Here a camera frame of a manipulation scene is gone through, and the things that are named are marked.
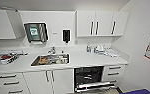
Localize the stainless steel dishwasher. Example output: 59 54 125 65
73 66 115 94

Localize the clear dish soap bottle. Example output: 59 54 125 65
86 44 92 54

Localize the chrome faucet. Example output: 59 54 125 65
47 46 57 56

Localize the stack of white dishes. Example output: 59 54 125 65
92 44 107 55

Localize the steel kitchen sink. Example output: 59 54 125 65
30 53 71 67

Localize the white dish cloth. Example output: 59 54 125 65
104 49 120 58

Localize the white two-door base cabinet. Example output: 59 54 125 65
23 68 75 94

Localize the steel paper towel dispenser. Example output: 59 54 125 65
23 21 49 45

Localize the black wall soap dispenser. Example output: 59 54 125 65
61 28 72 45

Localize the white three-door wall cabinet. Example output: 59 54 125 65
75 10 130 38
0 9 25 41

